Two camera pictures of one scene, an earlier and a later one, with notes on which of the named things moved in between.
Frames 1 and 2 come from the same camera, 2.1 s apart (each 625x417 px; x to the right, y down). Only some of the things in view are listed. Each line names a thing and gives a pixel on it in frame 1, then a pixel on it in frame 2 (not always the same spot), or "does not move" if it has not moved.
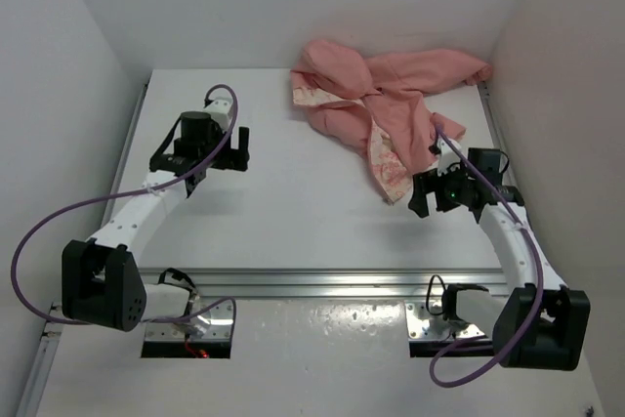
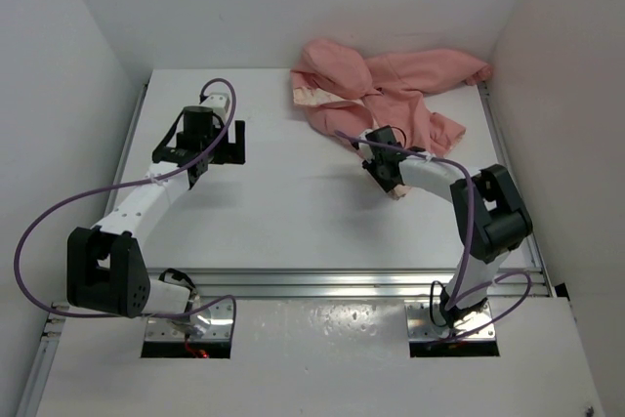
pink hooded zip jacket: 379,104 does not move
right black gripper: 430,182 -> 371,166
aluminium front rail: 328,282 does not move
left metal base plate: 214,323 does not move
